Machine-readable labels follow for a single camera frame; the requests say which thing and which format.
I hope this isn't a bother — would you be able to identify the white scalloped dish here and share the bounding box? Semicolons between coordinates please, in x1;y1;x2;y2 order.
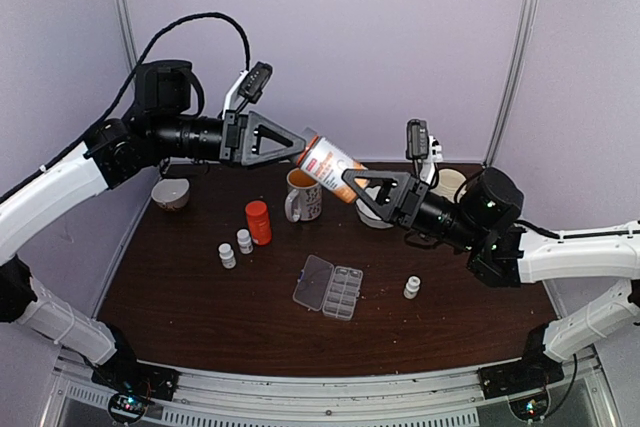
355;199;393;230

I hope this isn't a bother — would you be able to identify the yellow-lined patterned mug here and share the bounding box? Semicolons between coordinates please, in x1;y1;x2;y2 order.
284;168;322;223

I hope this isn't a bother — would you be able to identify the small white pill bottle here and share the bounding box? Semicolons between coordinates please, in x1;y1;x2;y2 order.
236;229;253;255

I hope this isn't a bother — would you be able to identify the aluminium frame post left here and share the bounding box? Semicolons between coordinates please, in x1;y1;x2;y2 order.
113;0;138;70

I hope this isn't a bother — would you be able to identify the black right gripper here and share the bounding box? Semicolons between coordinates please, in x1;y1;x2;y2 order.
341;170;483;254

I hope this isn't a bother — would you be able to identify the clear plastic pill organizer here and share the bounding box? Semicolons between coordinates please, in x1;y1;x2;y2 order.
292;255;364;321

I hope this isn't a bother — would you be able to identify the aluminium frame post right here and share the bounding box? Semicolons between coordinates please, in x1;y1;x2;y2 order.
483;0;539;167

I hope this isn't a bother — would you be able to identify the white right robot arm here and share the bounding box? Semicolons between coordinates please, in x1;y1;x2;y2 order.
342;168;639;389

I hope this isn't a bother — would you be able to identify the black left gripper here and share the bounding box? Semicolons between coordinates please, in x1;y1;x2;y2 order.
150;107;305;169

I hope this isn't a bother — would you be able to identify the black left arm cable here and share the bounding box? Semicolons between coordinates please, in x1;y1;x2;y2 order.
95;12;252;148

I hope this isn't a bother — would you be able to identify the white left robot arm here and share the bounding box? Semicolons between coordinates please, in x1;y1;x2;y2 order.
1;60;305;391

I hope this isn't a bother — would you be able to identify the white ceramic bowl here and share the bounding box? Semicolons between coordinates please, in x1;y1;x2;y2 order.
151;178;190;211

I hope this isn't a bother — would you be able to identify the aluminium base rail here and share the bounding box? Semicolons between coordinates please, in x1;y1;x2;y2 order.
40;337;611;427

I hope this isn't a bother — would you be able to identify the white ribbed cup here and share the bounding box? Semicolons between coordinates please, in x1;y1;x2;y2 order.
432;168;467;202

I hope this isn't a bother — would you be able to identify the grey-capped orange label bottle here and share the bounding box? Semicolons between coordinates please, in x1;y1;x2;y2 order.
296;128;366;204

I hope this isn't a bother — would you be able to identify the aluminium frame post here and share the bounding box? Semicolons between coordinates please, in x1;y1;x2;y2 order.
483;0;539;167
113;0;138;70

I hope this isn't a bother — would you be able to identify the orange pill bottle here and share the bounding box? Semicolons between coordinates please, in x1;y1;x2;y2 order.
245;200;272;246

